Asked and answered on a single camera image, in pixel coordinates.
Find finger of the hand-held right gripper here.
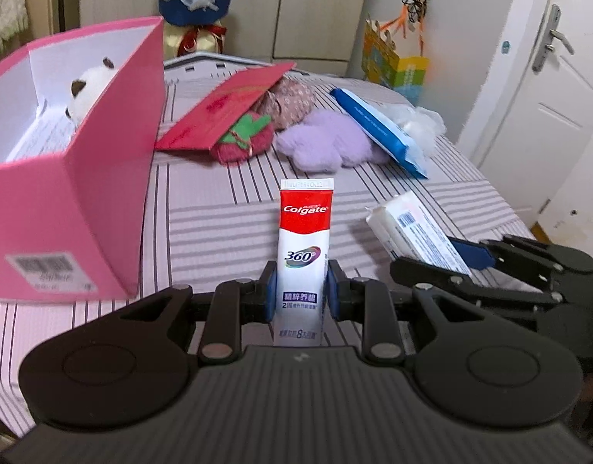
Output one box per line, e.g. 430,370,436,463
390,257,564,306
448,234,593,274

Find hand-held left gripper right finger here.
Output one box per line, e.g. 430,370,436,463
325,260,477,365

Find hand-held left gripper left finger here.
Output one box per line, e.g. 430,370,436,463
118,261,278,365

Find white tissue pack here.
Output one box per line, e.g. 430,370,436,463
365,190,472,277

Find red and white toothpaste tube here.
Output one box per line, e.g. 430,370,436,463
273,179,335,347

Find red paper packet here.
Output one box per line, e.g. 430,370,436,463
154,62,297,152

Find pink cardboard box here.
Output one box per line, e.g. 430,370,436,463
0,16,166,300

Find striped bed sheet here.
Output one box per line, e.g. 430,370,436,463
0,51,539,440

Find white crumpled plastic bag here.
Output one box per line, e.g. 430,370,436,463
390,105,447,155

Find white door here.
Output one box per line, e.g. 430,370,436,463
458,0,593,245

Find purple plush toy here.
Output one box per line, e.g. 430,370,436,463
276,109,391,174

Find blue wet wipes pack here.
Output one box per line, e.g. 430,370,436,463
329,87,429,179

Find strawberry plush toy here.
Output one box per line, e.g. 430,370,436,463
210,112,276,165

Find pink floral fabric pouch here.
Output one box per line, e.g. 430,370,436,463
255,78,317,130

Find colourful paper gift bag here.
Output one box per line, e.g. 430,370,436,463
361,14,430,107

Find panda plush toy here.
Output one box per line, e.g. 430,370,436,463
66,56,118,129

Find printed paper sheet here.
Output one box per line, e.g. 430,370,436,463
7,99,81,161

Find beige wardrobe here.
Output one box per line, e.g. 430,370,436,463
79,0,375,78

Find silver door handle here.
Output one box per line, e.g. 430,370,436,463
532,4,575,74

